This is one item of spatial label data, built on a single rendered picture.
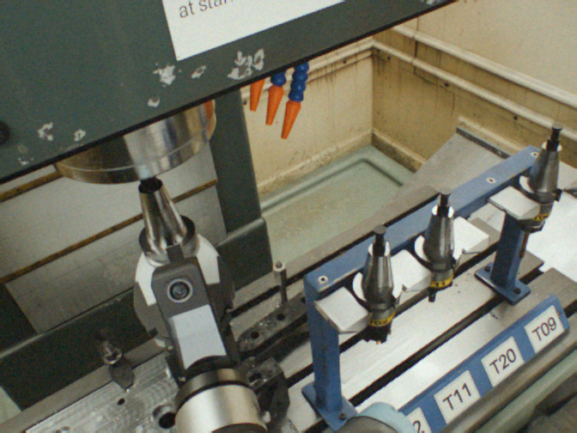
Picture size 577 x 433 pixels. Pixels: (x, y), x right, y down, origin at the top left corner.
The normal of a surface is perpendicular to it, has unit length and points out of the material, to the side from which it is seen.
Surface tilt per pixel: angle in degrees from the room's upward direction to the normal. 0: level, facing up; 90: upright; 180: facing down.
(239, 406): 31
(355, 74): 90
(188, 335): 62
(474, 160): 24
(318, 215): 0
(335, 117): 90
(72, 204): 89
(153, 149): 90
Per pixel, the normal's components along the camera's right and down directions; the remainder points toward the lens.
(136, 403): -0.09, -0.74
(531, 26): -0.83, 0.43
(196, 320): 0.20, 0.20
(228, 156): 0.55, 0.51
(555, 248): -0.43, -0.50
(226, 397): 0.21, -0.79
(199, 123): 0.89, 0.23
